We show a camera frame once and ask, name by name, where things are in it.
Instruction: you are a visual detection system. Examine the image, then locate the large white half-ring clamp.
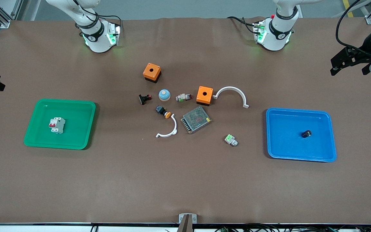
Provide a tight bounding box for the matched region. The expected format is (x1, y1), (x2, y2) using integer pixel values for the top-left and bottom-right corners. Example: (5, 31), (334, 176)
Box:
(212, 86), (249, 109)

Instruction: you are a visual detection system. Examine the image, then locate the white red circuit breaker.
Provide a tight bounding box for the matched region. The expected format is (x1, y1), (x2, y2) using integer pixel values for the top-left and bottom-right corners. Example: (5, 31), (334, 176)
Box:
(49, 117), (66, 134)

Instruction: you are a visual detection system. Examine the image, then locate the metal mesh power supply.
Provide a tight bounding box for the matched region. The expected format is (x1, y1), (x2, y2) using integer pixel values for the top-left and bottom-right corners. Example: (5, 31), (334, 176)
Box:
(181, 106), (212, 134)

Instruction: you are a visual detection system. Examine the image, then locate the black yellow push button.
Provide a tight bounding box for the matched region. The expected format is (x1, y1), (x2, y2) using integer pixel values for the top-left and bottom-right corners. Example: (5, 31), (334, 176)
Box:
(155, 105), (172, 119)

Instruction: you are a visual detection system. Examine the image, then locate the blue plastic tray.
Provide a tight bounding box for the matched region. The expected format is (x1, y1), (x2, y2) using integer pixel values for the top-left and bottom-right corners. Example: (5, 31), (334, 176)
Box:
(266, 108), (337, 163)

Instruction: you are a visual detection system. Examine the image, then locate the green plastic tray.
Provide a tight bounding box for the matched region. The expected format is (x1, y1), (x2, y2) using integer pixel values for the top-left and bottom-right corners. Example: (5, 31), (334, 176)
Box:
(24, 99), (96, 150)

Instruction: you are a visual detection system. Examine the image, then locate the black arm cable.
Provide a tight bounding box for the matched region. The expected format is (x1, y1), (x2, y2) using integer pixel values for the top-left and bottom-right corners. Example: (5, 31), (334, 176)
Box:
(335, 0), (371, 55)

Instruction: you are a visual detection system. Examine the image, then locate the grey metal camera mount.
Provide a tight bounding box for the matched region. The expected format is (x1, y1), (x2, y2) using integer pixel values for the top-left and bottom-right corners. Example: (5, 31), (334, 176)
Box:
(176, 213), (197, 232)

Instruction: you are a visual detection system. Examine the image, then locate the small white half-ring clamp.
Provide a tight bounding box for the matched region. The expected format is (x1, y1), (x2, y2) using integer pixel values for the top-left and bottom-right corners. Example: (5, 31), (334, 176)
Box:
(156, 115), (178, 138)

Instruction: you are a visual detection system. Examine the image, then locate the green white connector block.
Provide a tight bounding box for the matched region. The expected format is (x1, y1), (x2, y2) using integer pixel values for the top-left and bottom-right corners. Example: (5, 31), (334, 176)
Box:
(224, 134), (239, 147)

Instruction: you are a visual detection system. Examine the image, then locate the orange black button box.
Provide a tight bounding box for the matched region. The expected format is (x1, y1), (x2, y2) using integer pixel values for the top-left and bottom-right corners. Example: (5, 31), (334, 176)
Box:
(143, 63), (162, 83)
(196, 86), (214, 106)

